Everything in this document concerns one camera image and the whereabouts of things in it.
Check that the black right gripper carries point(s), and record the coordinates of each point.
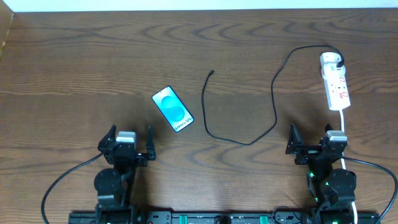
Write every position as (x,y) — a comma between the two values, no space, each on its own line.
(311,149)

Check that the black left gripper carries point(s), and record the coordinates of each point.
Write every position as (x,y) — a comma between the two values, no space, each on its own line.
(126,154)

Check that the blue Galaxy smartphone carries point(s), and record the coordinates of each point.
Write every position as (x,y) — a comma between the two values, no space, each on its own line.
(173,109)

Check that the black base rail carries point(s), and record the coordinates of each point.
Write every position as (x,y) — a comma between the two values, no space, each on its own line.
(234,218)

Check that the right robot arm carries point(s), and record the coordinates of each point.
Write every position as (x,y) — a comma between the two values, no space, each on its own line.
(333,189)

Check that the brown cardboard panel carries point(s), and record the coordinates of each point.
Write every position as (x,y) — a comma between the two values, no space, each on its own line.
(6,18)

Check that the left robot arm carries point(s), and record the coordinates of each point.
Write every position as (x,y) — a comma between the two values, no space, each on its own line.
(114,185)

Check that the white power strip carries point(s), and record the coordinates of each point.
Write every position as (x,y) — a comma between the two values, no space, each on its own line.
(337,93)

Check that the white charger plug adapter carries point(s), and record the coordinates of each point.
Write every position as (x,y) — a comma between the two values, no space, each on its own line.
(332,65)

